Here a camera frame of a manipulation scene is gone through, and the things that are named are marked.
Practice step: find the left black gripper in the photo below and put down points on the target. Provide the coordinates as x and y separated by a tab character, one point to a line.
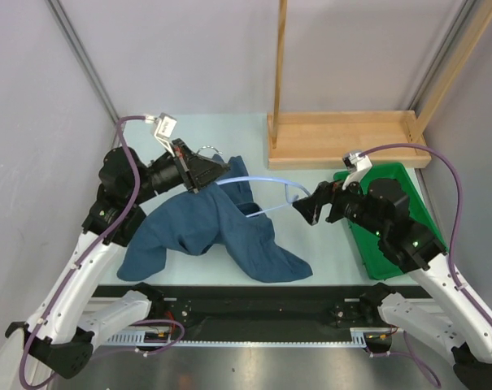
195	171

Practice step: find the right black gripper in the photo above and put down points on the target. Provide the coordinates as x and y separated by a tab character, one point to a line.
324	193

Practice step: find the light blue plastic hanger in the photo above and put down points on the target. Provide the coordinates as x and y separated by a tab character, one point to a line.
272	193

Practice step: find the blue t shirt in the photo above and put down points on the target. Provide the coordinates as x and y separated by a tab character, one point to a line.
191	223

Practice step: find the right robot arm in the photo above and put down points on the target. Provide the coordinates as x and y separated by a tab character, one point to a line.
464	339

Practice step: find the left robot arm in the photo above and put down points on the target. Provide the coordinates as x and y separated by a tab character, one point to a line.
59	334

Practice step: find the wooden hanger rack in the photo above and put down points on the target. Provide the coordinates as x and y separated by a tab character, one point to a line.
319	140

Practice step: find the green plastic tray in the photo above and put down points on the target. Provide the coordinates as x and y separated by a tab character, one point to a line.
392	228

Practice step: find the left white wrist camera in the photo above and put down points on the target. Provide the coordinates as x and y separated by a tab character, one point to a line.
162	129

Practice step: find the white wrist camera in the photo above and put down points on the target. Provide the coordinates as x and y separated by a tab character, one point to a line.
358	165
162	129

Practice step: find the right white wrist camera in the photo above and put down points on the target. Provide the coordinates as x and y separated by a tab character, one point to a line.
358	165

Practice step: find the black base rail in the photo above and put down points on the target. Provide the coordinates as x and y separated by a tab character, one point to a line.
294	313

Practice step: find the white cable duct strip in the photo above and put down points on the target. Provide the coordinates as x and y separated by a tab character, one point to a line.
350	338

